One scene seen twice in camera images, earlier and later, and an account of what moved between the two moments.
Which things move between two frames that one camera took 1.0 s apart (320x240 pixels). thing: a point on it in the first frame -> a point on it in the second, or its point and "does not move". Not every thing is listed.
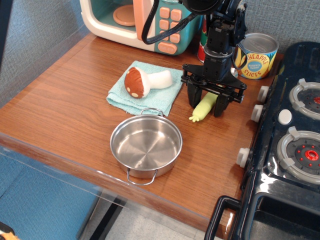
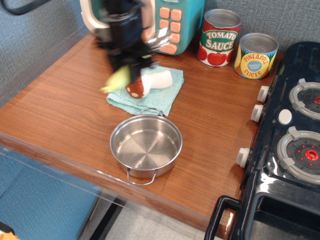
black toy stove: [279, 197] does not move
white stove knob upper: [262, 93] does not move
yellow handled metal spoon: [208, 102] -> [119, 79]
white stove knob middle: [256, 112] does not move
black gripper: [214, 74] -> [126, 43]
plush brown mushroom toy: [138, 83] does not move
